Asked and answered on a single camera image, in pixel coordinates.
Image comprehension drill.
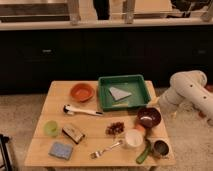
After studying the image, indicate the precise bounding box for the green plastic tray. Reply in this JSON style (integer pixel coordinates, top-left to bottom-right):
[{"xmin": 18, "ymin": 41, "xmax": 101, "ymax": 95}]
[{"xmin": 98, "ymin": 74, "xmax": 151, "ymax": 111}]

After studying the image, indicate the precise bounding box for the brown wooden block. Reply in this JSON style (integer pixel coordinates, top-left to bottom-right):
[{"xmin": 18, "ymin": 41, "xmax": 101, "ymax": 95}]
[{"xmin": 62, "ymin": 124, "xmax": 85, "ymax": 144}]

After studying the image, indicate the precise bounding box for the blue sponge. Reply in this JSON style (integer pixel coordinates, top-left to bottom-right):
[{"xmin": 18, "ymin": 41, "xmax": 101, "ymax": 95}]
[{"xmin": 49, "ymin": 142, "xmax": 73, "ymax": 160}]

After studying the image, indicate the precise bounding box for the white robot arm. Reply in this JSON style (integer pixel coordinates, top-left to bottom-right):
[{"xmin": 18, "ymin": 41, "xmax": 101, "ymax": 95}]
[{"xmin": 158, "ymin": 70, "xmax": 213, "ymax": 127}]

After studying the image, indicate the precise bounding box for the white cup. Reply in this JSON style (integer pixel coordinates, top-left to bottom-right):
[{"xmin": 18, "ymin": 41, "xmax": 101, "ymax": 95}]
[{"xmin": 124, "ymin": 129, "xmax": 143, "ymax": 148}]

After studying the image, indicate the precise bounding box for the orange carrot piece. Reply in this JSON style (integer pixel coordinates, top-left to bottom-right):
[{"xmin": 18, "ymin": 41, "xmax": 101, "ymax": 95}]
[{"xmin": 135, "ymin": 124, "xmax": 146, "ymax": 133}]

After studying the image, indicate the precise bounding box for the grey cloth piece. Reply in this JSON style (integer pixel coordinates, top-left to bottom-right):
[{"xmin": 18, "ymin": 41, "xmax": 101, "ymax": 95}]
[{"xmin": 109, "ymin": 87, "xmax": 131, "ymax": 101}]

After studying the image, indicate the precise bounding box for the dark maroon bowl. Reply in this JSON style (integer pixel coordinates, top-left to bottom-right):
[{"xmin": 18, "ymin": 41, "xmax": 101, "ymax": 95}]
[{"xmin": 137, "ymin": 107, "xmax": 161, "ymax": 128}]

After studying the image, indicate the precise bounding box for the yellow strip in tray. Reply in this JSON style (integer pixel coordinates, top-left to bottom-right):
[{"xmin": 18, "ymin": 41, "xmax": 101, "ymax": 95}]
[{"xmin": 112, "ymin": 102, "xmax": 129, "ymax": 107}]

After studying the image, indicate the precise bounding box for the green cucumber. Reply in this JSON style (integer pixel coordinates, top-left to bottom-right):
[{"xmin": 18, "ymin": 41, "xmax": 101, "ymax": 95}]
[{"xmin": 136, "ymin": 139, "xmax": 151, "ymax": 164}]

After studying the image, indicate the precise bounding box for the dark cabinet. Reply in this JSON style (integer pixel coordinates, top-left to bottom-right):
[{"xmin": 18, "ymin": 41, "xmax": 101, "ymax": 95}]
[{"xmin": 0, "ymin": 26, "xmax": 213, "ymax": 94}]

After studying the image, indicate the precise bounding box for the white handled brush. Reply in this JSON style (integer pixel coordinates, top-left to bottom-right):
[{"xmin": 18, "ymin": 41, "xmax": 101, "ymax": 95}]
[{"xmin": 63, "ymin": 104, "xmax": 103, "ymax": 116}]

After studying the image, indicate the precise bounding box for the black chair frame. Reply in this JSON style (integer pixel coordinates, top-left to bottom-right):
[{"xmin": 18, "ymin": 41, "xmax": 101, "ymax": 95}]
[{"xmin": 0, "ymin": 134, "xmax": 13, "ymax": 171}]

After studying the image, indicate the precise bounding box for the silver fork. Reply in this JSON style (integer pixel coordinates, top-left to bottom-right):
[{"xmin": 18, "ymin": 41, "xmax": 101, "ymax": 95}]
[{"xmin": 90, "ymin": 140, "xmax": 123, "ymax": 159}]

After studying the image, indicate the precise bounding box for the small green cup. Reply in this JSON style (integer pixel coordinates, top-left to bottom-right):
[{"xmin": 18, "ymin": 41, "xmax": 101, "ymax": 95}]
[{"xmin": 44, "ymin": 121, "xmax": 58, "ymax": 137}]

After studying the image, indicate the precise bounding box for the dark metal cup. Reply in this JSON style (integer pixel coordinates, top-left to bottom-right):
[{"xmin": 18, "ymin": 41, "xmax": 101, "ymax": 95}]
[{"xmin": 153, "ymin": 140, "xmax": 169, "ymax": 158}]

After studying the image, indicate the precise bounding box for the orange bowl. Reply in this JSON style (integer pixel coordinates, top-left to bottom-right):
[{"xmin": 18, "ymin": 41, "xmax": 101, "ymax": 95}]
[{"xmin": 70, "ymin": 83, "xmax": 95, "ymax": 102}]

